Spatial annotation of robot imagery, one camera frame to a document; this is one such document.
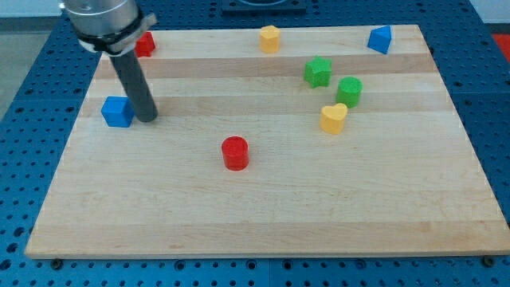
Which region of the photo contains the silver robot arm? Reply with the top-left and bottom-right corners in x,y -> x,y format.
60,0 -> 157,57

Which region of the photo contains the red block behind arm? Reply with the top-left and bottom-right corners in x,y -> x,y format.
135,31 -> 156,57

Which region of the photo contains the green star block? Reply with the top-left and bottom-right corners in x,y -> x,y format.
304,56 -> 332,88

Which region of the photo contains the red cylinder block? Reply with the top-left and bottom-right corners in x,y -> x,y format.
221,136 -> 249,171

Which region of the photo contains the wooden board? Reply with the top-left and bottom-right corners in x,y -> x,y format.
25,25 -> 509,259

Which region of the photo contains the yellow heart block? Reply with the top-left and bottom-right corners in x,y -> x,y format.
320,103 -> 348,135

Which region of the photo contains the yellow hexagon block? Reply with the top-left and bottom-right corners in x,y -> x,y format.
259,26 -> 281,53

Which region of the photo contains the green cylinder block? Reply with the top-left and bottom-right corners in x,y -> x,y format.
335,77 -> 363,108

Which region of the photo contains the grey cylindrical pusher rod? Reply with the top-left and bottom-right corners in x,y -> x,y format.
110,50 -> 158,123

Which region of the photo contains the blue cube block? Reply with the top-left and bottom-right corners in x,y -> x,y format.
101,96 -> 135,128

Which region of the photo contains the blue triangle block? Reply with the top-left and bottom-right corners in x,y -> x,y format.
367,26 -> 392,54

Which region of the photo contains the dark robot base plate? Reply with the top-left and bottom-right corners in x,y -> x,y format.
220,0 -> 308,14

